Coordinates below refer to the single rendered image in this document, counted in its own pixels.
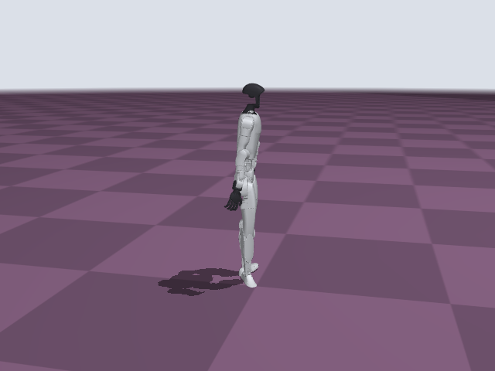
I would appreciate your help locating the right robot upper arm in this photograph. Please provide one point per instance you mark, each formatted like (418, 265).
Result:
(247, 125)

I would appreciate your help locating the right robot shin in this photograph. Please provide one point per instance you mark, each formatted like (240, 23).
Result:
(247, 251)

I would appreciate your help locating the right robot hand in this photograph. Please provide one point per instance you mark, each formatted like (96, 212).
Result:
(235, 196)

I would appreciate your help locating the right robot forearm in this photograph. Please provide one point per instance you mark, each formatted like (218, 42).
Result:
(240, 168)

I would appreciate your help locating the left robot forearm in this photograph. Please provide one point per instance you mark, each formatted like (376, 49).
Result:
(254, 161)

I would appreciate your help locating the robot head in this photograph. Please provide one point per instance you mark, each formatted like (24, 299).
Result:
(253, 90)

